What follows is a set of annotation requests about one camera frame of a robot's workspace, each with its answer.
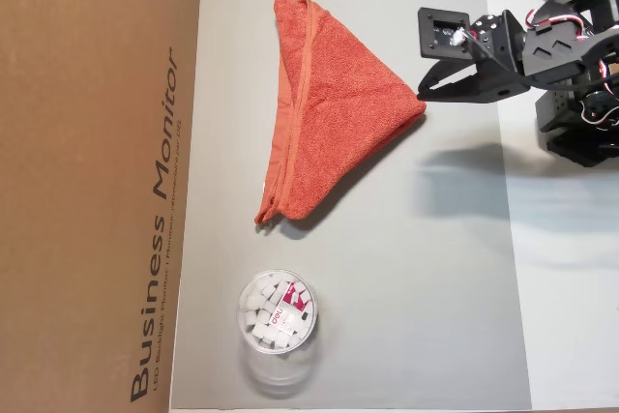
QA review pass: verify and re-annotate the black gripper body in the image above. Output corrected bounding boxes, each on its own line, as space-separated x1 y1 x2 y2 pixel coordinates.
472 9 529 104

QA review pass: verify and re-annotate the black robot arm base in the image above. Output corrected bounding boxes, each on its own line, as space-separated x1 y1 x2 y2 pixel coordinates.
545 127 619 170

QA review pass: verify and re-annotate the orange terry towel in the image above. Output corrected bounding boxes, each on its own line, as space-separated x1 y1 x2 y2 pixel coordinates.
253 0 427 228

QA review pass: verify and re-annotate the clear plastic jar with erasers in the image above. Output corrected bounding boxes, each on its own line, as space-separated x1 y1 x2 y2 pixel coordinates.
234 270 323 398

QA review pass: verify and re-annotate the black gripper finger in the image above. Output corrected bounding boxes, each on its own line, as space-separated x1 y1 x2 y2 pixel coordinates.
418 77 492 105
418 60 480 95

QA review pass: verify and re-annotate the red white label card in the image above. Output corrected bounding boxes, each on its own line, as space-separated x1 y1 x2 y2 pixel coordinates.
273 280 311 335

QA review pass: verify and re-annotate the brown Business Monitor cardboard box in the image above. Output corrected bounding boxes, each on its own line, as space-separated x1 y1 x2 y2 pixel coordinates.
0 0 204 413

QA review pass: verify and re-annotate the grey table mat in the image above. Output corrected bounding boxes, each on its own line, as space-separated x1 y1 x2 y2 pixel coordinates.
168 0 533 412

